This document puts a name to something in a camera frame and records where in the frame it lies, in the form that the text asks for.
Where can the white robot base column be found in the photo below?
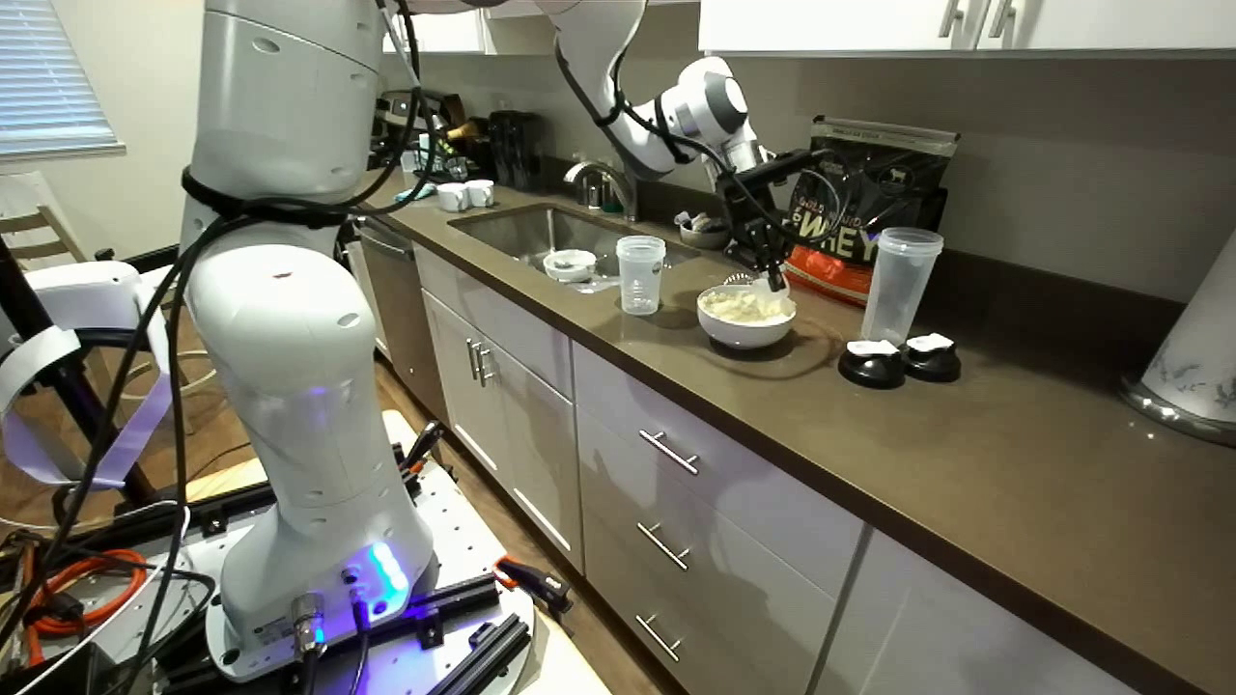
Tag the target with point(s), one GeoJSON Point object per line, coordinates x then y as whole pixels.
{"type": "Point", "coordinates": [293, 339]}

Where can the black whey protein bag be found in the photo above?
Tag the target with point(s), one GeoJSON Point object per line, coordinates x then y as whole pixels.
{"type": "Point", "coordinates": [864, 180]}

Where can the white bowl with powder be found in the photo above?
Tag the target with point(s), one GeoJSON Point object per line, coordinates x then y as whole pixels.
{"type": "Point", "coordinates": [743, 315]}

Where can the black shaker lid white cap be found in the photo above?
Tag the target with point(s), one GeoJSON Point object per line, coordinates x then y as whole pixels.
{"type": "Point", "coordinates": [872, 364]}

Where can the clear plastic shaker cup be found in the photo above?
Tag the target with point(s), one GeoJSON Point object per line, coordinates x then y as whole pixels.
{"type": "Point", "coordinates": [640, 271]}

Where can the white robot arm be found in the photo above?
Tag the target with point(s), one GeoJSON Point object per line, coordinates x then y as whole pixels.
{"type": "Point", "coordinates": [289, 94]}

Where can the tall frosted shaker cup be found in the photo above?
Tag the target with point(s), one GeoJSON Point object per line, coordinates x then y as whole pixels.
{"type": "Point", "coordinates": [900, 271]}

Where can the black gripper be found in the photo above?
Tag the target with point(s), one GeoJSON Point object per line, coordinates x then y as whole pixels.
{"type": "Point", "coordinates": [751, 217]}

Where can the stainless steel sink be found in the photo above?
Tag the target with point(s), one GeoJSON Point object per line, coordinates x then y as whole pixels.
{"type": "Point", "coordinates": [563, 243]}

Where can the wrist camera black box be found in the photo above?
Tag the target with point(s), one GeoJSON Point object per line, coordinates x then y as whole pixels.
{"type": "Point", "coordinates": [784, 162]}

